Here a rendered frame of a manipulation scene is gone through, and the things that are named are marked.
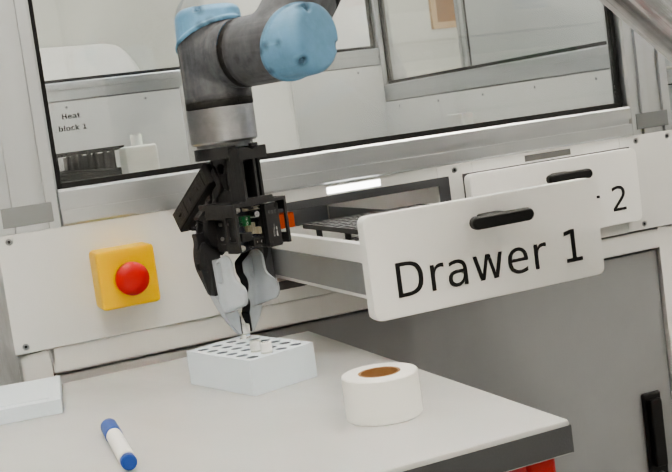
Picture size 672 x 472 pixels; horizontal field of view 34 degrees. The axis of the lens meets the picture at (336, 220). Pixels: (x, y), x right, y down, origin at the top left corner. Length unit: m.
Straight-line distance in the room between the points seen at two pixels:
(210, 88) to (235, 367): 0.30
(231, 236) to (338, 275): 0.13
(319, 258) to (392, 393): 0.35
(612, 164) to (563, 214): 0.45
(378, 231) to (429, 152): 0.43
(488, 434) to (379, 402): 0.11
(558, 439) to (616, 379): 0.82
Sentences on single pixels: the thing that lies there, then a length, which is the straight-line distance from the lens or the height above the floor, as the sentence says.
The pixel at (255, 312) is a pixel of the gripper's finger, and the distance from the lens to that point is 1.26.
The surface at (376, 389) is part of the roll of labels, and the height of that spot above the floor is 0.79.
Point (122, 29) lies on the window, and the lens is 1.41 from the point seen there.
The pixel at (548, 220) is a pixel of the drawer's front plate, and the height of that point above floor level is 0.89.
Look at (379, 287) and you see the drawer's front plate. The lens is 1.13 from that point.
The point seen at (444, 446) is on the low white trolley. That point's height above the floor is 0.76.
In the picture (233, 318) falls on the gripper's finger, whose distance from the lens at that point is 1.24.
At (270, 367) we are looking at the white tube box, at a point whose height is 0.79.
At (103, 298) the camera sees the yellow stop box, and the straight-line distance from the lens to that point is 1.34.
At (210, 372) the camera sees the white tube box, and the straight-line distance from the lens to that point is 1.20.
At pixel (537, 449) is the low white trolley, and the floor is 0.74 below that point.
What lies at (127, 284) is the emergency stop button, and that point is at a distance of 1.31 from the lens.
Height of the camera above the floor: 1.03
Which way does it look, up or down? 5 degrees down
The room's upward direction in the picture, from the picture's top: 8 degrees counter-clockwise
